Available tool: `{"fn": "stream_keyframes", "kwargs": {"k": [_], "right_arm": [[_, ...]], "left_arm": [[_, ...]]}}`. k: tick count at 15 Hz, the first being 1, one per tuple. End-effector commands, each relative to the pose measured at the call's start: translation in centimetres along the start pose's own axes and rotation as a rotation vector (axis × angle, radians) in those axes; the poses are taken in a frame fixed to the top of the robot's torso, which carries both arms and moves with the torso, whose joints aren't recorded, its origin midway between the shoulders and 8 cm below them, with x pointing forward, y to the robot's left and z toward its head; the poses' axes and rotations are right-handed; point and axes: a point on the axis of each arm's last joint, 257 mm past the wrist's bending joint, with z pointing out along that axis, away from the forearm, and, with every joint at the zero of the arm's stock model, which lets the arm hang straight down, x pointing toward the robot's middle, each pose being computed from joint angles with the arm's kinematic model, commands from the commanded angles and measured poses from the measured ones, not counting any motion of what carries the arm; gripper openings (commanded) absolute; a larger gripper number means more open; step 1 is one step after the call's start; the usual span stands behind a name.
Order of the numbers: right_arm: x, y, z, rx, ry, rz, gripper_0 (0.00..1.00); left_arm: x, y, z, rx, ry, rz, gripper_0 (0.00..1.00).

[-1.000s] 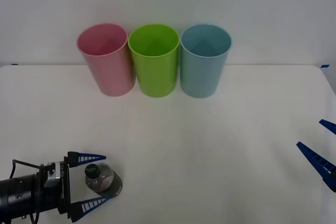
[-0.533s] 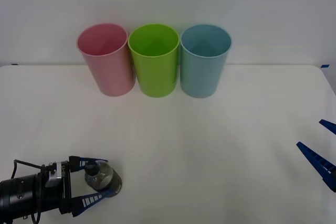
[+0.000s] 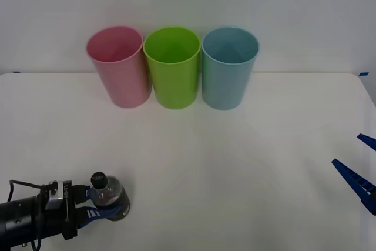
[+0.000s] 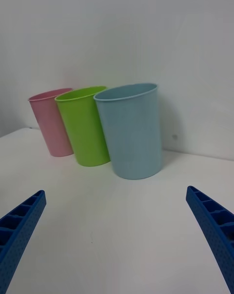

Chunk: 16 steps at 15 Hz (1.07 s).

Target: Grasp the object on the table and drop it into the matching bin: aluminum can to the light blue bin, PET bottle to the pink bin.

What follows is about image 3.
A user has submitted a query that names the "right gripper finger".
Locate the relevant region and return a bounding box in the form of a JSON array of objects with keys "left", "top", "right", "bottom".
[
  {"left": 331, "top": 158, "right": 376, "bottom": 216},
  {"left": 356, "top": 133, "right": 376, "bottom": 151}
]

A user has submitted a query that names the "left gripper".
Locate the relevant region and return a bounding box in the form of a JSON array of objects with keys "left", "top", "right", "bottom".
[{"left": 61, "top": 180, "right": 112, "bottom": 241}]

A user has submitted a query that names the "clear bottle with black cap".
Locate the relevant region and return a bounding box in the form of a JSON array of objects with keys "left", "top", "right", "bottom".
[{"left": 88, "top": 170, "right": 132, "bottom": 223}]

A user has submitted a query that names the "pink plastic bin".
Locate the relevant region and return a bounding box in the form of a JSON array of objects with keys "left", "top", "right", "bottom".
[{"left": 85, "top": 25, "right": 153, "bottom": 109}]

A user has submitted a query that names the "yellow-green plastic bin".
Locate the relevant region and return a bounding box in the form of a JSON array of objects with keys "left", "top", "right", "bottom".
[{"left": 142, "top": 26, "right": 203, "bottom": 110}]

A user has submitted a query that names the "pale blue plastic bin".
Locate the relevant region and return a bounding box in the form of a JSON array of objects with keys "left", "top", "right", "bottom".
[{"left": 201, "top": 26, "right": 261, "bottom": 111}]

